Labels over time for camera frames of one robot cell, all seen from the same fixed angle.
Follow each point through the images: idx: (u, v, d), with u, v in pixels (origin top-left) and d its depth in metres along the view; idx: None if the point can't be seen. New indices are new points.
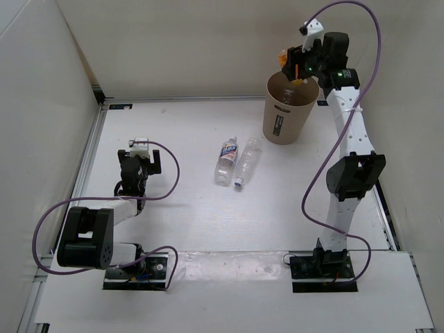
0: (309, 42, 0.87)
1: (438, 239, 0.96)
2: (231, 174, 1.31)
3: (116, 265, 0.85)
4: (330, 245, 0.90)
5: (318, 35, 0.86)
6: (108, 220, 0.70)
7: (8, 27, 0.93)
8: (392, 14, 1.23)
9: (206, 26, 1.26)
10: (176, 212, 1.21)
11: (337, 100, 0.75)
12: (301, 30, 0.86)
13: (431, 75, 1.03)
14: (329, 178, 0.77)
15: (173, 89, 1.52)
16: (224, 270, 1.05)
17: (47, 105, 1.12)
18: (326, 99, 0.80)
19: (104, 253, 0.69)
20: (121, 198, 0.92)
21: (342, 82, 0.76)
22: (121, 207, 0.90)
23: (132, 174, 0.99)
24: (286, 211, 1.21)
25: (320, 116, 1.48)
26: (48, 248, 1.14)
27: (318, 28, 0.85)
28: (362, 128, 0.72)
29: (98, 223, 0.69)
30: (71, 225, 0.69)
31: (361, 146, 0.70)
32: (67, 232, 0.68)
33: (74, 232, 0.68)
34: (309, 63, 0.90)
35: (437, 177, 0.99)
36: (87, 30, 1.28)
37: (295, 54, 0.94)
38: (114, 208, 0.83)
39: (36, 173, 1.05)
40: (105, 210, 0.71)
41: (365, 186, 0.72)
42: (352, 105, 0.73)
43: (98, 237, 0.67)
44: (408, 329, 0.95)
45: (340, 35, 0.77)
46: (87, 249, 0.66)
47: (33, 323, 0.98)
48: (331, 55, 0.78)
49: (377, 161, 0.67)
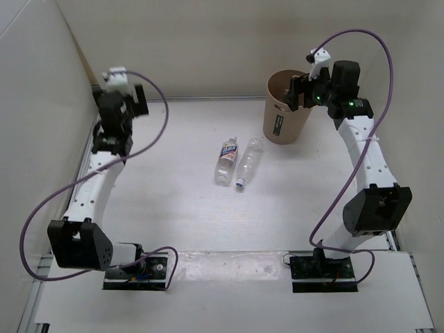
0: (316, 70, 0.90)
1: (439, 239, 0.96)
2: (232, 173, 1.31)
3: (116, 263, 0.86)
4: (331, 253, 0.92)
5: (325, 64, 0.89)
6: (95, 235, 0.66)
7: (8, 27, 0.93)
8: (392, 15, 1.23)
9: (205, 26, 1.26)
10: (176, 213, 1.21)
11: (351, 130, 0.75)
12: (308, 57, 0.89)
13: (430, 75, 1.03)
14: (347, 216, 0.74)
15: (173, 89, 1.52)
16: (224, 270, 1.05)
17: (47, 105, 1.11)
18: (338, 130, 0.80)
19: (104, 254, 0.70)
20: (102, 173, 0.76)
21: (354, 112, 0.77)
22: (103, 188, 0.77)
23: (113, 109, 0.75)
24: (286, 211, 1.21)
25: (320, 116, 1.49)
26: (48, 248, 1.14)
27: (325, 57, 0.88)
28: (380, 159, 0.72)
29: (85, 241, 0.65)
30: (57, 244, 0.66)
31: (381, 177, 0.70)
32: (61, 252, 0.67)
33: (65, 249, 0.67)
34: (316, 91, 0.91)
35: (437, 177, 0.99)
36: (87, 31, 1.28)
37: (301, 82, 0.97)
38: (93, 219, 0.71)
39: (36, 173, 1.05)
40: (87, 228, 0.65)
41: (389, 225, 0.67)
42: (368, 134, 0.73)
43: (91, 251, 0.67)
44: (409, 329, 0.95)
45: (352, 65, 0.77)
46: (88, 265, 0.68)
47: (33, 323, 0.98)
48: (343, 85, 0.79)
49: (404, 193, 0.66)
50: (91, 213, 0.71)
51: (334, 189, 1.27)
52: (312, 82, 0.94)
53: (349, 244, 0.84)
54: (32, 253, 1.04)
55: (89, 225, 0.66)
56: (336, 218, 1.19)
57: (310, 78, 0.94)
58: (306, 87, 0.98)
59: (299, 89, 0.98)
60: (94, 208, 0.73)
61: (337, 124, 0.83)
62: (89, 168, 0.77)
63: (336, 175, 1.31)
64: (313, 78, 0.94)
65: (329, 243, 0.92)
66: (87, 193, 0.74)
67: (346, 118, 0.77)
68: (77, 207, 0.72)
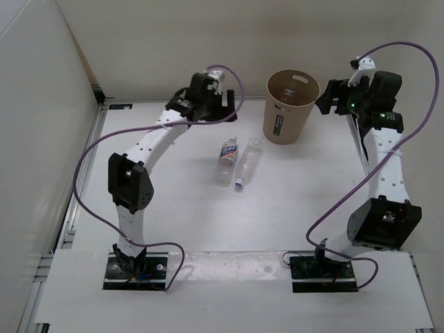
0: (356, 77, 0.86)
1: (440, 239, 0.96)
2: (232, 173, 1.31)
3: (129, 223, 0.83)
4: (331, 254, 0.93)
5: (368, 73, 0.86)
6: (141, 178, 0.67)
7: (8, 27, 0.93)
8: (393, 15, 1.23)
9: (206, 26, 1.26)
10: (177, 214, 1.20)
11: (374, 140, 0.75)
12: (352, 63, 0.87)
13: (432, 75, 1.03)
14: (351, 225, 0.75)
15: (173, 89, 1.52)
16: (224, 270, 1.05)
17: (47, 105, 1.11)
18: (363, 139, 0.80)
19: (143, 200, 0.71)
20: (167, 128, 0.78)
21: (383, 123, 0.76)
22: (164, 142, 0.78)
23: (202, 80, 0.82)
24: (286, 211, 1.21)
25: (320, 116, 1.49)
26: (48, 248, 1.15)
27: (370, 66, 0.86)
28: (397, 173, 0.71)
29: (133, 180, 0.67)
30: (111, 173, 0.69)
31: (393, 191, 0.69)
32: (111, 181, 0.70)
33: (116, 180, 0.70)
34: (352, 98, 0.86)
35: (438, 177, 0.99)
36: (88, 31, 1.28)
37: (339, 87, 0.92)
38: (144, 164, 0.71)
39: (36, 174, 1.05)
40: (137, 169, 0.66)
41: (391, 244, 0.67)
42: (390, 148, 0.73)
43: (134, 191, 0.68)
44: (409, 329, 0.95)
45: (393, 76, 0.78)
46: (129, 202, 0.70)
47: (33, 323, 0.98)
48: (378, 94, 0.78)
49: (412, 214, 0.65)
50: (144, 158, 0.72)
51: (334, 189, 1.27)
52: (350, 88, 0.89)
53: (349, 250, 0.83)
54: (32, 253, 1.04)
55: (140, 166, 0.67)
56: (336, 218, 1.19)
57: (349, 84, 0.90)
58: (343, 94, 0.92)
59: (336, 92, 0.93)
60: (150, 155, 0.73)
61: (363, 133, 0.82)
62: (158, 122, 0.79)
63: (336, 175, 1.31)
64: (352, 85, 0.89)
65: (330, 245, 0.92)
66: (148, 141, 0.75)
67: (372, 127, 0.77)
68: (137, 150, 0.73)
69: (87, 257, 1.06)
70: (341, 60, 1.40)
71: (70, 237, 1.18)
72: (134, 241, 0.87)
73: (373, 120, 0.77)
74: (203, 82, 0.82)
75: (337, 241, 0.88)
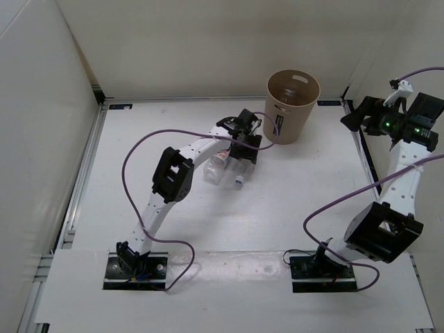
0: (393, 97, 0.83)
1: (441, 239, 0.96)
2: (221, 173, 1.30)
3: (156, 213, 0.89)
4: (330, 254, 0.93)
5: (406, 95, 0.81)
6: (186, 175, 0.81)
7: (8, 27, 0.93)
8: (393, 14, 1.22)
9: (206, 26, 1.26)
10: (177, 214, 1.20)
11: (399, 152, 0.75)
12: (391, 82, 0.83)
13: (433, 75, 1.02)
14: (349, 226, 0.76)
15: (173, 89, 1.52)
16: (224, 270, 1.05)
17: (47, 105, 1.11)
18: (391, 150, 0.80)
19: (180, 193, 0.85)
20: (215, 141, 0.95)
21: (415, 137, 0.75)
22: (209, 150, 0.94)
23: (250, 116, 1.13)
24: (286, 211, 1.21)
25: (320, 116, 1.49)
26: (48, 248, 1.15)
27: (409, 88, 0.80)
28: (410, 186, 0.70)
29: (179, 174, 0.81)
30: (161, 163, 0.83)
31: (399, 202, 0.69)
32: (158, 171, 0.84)
33: (163, 171, 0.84)
34: (387, 115, 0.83)
35: (438, 178, 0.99)
36: (87, 31, 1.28)
37: (374, 104, 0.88)
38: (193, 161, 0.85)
39: (36, 174, 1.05)
40: (186, 165, 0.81)
41: (385, 254, 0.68)
42: (413, 162, 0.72)
43: (177, 184, 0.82)
44: (409, 329, 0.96)
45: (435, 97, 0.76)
46: (168, 193, 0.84)
47: (33, 324, 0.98)
48: (416, 111, 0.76)
49: (411, 229, 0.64)
50: (193, 157, 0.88)
51: (334, 189, 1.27)
52: (385, 107, 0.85)
53: (346, 252, 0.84)
54: (32, 253, 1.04)
55: (188, 164, 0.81)
56: (336, 218, 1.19)
57: (385, 103, 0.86)
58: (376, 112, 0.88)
59: (370, 109, 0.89)
60: (198, 156, 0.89)
61: (393, 146, 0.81)
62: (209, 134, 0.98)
63: (336, 175, 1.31)
64: (386, 105, 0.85)
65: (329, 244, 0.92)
66: (200, 145, 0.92)
67: (402, 140, 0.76)
68: (188, 150, 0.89)
69: (88, 257, 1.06)
70: (341, 60, 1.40)
71: (70, 237, 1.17)
72: (150, 233, 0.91)
73: (406, 132, 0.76)
74: (250, 116, 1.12)
75: (337, 242, 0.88)
